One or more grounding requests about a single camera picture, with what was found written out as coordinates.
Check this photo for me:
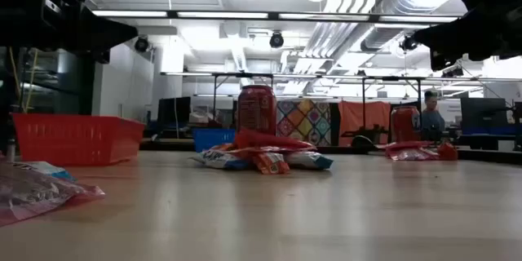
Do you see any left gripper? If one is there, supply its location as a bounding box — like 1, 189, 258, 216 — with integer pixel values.
0, 0, 139, 65

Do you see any red Twizzlers candy pack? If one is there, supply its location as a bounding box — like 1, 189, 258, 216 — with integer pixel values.
387, 148, 440, 161
385, 139, 434, 151

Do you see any blue white Almond Joy bar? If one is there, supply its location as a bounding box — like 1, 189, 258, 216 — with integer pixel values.
14, 160, 77, 184
284, 150, 334, 171
188, 148, 250, 171

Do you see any black round ceiling lamp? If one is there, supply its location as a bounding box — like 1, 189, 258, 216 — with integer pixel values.
398, 33, 420, 53
134, 35, 150, 54
268, 30, 285, 50

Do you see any person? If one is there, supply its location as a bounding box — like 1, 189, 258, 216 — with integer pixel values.
421, 90, 446, 143

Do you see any black computer monitor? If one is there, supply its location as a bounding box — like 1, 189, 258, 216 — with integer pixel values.
157, 95, 192, 126
459, 97, 509, 136

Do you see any red Coca-Cola can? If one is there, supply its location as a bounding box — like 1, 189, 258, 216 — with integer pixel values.
237, 84, 278, 136
390, 105, 422, 144

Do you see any red plastic basket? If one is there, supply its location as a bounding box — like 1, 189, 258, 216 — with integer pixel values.
11, 113, 147, 167

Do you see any orange hanging cloth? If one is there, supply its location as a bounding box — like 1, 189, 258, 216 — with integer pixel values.
337, 100, 392, 147

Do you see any blue plastic basket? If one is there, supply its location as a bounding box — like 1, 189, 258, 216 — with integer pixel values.
192, 128, 237, 153

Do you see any colourful patchwork quilt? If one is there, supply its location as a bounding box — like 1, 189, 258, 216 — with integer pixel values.
276, 99, 332, 147

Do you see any black crossbar with light strips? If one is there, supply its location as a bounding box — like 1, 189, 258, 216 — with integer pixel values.
91, 9, 462, 24

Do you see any silver ventilation duct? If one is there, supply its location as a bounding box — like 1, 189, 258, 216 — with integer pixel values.
358, 0, 464, 53

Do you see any yellow hanging cable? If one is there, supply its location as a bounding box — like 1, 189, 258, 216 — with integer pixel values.
8, 46, 38, 114

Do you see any distant black workstation frame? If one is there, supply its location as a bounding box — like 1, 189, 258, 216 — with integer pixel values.
161, 71, 522, 148

